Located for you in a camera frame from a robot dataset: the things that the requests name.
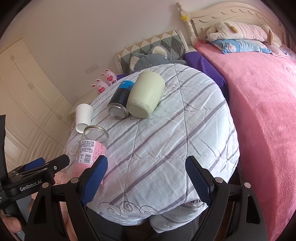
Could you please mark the white wall socket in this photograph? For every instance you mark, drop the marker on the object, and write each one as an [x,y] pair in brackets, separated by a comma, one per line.
[92,68]

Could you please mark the yellow star sticker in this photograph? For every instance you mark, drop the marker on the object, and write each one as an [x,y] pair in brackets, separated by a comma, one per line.
[184,18]

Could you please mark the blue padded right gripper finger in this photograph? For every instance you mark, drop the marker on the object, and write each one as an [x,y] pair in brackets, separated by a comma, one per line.
[201,179]
[91,178]

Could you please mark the purple bed sheet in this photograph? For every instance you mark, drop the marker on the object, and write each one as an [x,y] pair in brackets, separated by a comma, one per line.
[197,61]

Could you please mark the person's hand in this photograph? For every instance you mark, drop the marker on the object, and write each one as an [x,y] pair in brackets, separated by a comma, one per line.
[12,223]

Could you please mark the pink bunny plush rear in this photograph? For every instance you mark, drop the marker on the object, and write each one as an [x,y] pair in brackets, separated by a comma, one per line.
[109,76]

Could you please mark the blue cartoon pillow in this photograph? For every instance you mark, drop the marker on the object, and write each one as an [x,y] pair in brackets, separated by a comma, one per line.
[236,46]

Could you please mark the striped white quilt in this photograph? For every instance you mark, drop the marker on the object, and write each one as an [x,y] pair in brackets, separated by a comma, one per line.
[146,178]

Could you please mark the pink labelled glass jar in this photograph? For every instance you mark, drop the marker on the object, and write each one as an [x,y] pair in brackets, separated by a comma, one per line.
[84,148]

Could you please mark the pink bunny plush front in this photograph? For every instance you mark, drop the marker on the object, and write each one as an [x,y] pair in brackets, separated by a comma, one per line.
[100,86]

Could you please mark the white pink pig plush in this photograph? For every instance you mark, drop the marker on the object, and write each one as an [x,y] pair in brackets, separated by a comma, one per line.
[228,30]

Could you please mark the white paper cup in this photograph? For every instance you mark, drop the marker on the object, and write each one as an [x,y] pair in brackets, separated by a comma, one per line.
[83,115]

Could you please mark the cream wardrobe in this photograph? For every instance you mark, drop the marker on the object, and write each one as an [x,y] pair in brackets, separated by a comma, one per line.
[38,122]

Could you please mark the grey cat plush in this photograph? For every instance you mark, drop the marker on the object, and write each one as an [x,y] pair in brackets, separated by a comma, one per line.
[158,55]

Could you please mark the cream wooden headboard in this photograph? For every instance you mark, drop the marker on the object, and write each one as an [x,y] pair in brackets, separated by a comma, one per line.
[197,22]

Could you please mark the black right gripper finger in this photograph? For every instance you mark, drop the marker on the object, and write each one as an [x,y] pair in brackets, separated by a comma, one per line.
[58,163]

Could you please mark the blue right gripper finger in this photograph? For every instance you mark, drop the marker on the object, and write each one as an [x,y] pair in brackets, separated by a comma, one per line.
[34,164]

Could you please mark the diamond patterned cushion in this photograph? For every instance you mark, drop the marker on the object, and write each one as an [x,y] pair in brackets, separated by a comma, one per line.
[173,41]

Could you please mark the pink bunny plush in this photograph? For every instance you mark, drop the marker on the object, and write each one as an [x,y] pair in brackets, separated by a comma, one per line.
[100,86]
[109,76]

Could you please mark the pink fleece blanket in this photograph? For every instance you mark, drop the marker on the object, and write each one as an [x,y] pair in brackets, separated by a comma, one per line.
[262,103]

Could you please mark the black blue drink can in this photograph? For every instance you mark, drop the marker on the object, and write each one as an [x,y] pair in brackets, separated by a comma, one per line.
[117,105]

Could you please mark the pale green ceramic cup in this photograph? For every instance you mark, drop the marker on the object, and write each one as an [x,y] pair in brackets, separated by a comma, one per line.
[145,94]

